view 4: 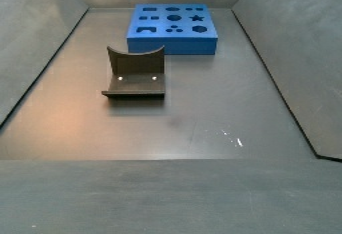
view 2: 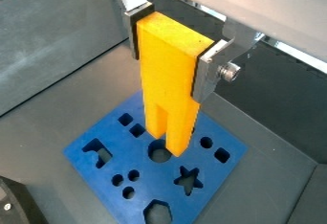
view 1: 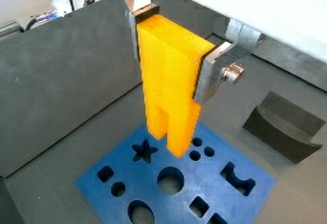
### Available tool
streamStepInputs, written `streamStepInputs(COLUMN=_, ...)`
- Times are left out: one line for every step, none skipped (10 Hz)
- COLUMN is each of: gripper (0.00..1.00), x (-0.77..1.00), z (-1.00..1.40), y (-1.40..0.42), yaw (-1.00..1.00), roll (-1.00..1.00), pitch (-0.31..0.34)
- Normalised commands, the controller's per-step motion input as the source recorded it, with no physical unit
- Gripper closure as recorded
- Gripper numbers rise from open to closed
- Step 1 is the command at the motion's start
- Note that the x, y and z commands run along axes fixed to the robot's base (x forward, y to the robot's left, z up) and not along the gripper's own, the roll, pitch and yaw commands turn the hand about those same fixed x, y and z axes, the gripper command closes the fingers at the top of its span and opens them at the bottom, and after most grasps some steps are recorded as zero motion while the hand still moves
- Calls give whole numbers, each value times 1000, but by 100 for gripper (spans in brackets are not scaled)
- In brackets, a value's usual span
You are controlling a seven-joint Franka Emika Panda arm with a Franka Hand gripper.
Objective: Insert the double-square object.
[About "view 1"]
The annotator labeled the dark grey curved holder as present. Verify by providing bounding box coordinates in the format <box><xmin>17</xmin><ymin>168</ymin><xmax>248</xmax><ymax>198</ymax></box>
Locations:
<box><xmin>242</xmin><ymin>92</ymin><xmax>325</xmax><ymax>164</ymax></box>

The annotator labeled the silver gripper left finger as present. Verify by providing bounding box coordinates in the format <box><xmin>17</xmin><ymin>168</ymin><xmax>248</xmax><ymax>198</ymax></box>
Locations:
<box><xmin>122</xmin><ymin>0</ymin><xmax>160</xmax><ymax>59</ymax></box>

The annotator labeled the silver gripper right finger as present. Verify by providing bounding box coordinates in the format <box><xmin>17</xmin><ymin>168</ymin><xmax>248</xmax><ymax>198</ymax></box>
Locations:
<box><xmin>193</xmin><ymin>19</ymin><xmax>261</xmax><ymax>104</ymax></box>

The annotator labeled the yellow double-square peg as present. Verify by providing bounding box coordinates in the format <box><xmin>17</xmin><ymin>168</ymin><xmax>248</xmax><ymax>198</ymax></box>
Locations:
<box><xmin>136</xmin><ymin>14</ymin><xmax>213</xmax><ymax>157</ymax></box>

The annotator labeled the blue shape-sorting block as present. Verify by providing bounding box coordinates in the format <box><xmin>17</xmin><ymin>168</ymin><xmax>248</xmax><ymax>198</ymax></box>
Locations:
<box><xmin>74</xmin><ymin>124</ymin><xmax>276</xmax><ymax>224</ymax></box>

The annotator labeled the black cable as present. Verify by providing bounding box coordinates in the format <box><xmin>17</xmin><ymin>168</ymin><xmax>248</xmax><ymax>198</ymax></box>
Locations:
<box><xmin>23</xmin><ymin>16</ymin><xmax>41</xmax><ymax>32</ymax></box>

